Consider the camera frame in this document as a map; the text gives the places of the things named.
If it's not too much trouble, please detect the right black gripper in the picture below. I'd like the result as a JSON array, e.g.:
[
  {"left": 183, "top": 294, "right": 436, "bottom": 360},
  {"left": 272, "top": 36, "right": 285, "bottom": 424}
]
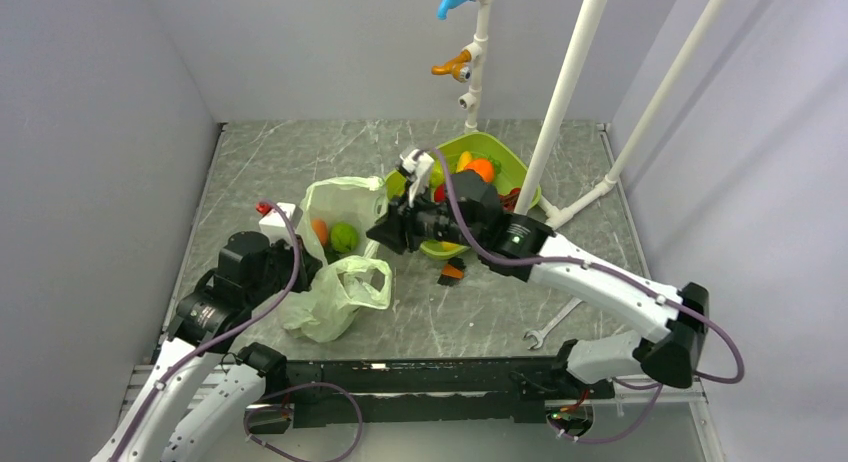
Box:
[{"left": 367, "top": 180, "right": 482, "bottom": 253}]

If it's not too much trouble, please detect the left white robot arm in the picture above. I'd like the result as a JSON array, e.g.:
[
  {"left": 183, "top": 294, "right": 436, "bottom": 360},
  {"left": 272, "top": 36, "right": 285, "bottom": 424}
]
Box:
[{"left": 93, "top": 231, "right": 322, "bottom": 461}]

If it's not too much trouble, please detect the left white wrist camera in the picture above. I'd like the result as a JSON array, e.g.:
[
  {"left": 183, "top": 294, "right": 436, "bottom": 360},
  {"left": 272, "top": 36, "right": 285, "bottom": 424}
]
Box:
[{"left": 255, "top": 201, "right": 303, "bottom": 245}]

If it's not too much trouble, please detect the green fruit in bag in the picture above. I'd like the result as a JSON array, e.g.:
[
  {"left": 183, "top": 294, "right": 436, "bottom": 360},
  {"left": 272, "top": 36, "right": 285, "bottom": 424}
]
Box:
[{"left": 329, "top": 222, "right": 360, "bottom": 254}]

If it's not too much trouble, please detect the green apple in basket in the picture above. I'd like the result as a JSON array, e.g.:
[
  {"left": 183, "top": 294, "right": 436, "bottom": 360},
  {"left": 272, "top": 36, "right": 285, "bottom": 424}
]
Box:
[{"left": 429, "top": 163, "right": 445, "bottom": 190}]

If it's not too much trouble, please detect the green plastic basket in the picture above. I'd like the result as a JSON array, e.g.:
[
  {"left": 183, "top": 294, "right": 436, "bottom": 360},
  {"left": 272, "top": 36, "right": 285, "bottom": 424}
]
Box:
[{"left": 385, "top": 132, "right": 527, "bottom": 260}]

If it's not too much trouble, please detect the silver wrench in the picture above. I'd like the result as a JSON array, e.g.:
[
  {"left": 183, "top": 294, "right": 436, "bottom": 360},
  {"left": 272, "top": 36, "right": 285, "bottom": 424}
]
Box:
[{"left": 524, "top": 297, "right": 582, "bottom": 351}]

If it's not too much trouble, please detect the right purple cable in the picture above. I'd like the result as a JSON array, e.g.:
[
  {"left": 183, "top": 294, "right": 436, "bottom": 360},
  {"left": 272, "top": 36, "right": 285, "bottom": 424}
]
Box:
[{"left": 417, "top": 147, "right": 746, "bottom": 386}]

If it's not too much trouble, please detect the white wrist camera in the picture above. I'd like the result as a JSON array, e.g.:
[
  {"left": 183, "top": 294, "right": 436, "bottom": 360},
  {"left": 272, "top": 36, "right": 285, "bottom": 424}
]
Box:
[
  {"left": 255, "top": 201, "right": 303, "bottom": 245},
  {"left": 398, "top": 147, "right": 435, "bottom": 207}
]

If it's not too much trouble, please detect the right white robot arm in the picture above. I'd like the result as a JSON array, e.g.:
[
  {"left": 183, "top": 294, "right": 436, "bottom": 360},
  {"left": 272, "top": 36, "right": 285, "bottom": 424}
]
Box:
[{"left": 451, "top": 173, "right": 709, "bottom": 397}]

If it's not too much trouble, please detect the white pvc pipe frame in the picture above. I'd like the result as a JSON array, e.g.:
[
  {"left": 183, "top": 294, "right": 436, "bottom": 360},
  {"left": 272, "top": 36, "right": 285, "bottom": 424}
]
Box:
[{"left": 516, "top": 0, "right": 728, "bottom": 229}]

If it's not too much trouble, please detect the white pipe with faucets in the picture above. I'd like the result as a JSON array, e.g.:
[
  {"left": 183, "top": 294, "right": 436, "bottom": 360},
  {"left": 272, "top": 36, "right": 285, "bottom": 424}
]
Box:
[{"left": 459, "top": 0, "right": 493, "bottom": 133}]

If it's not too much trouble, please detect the red apple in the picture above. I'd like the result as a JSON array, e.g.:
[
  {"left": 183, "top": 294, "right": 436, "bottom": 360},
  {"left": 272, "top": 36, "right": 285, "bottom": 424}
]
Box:
[{"left": 433, "top": 184, "right": 446, "bottom": 203}]

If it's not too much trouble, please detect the purple cable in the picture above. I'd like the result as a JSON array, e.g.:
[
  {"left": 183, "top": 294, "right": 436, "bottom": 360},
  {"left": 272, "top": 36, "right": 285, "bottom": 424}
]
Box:
[
  {"left": 417, "top": 147, "right": 746, "bottom": 386},
  {"left": 105, "top": 199, "right": 303, "bottom": 462}
]

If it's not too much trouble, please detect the orange fruit in basket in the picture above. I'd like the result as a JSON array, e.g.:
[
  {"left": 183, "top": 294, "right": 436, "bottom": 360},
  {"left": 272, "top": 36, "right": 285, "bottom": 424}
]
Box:
[{"left": 464, "top": 158, "right": 497, "bottom": 183}]

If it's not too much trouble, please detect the yellow banana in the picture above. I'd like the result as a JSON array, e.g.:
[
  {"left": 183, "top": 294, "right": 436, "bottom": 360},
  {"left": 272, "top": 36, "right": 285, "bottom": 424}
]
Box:
[{"left": 455, "top": 151, "right": 474, "bottom": 173}]

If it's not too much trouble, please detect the orange faucet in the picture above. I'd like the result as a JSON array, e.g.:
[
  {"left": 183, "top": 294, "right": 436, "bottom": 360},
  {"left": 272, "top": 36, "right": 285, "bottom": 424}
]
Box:
[{"left": 430, "top": 50, "right": 472, "bottom": 83}]

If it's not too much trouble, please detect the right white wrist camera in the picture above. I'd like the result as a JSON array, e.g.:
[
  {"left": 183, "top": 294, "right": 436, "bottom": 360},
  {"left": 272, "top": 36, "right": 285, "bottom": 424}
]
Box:
[{"left": 398, "top": 147, "right": 435, "bottom": 207}]

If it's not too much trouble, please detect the orange fruit in bag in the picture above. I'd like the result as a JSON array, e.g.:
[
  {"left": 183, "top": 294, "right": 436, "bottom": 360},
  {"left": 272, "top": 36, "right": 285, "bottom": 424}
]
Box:
[{"left": 311, "top": 218, "right": 330, "bottom": 247}]

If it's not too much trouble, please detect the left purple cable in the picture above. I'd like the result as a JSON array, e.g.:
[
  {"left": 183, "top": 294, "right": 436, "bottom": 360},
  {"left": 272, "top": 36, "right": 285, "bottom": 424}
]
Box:
[{"left": 105, "top": 199, "right": 303, "bottom": 462}]

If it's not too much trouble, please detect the orange black small tool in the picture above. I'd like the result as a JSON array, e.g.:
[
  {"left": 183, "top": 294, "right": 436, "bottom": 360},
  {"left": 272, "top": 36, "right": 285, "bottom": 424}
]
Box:
[{"left": 437, "top": 257, "right": 466, "bottom": 287}]

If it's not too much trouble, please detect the light green plastic bag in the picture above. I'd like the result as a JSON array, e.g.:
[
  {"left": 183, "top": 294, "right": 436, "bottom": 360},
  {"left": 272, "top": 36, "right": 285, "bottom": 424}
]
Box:
[{"left": 277, "top": 176, "right": 393, "bottom": 343}]

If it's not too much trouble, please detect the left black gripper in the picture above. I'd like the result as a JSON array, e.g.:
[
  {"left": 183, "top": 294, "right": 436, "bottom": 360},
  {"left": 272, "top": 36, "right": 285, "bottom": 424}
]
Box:
[{"left": 246, "top": 231, "right": 323, "bottom": 306}]

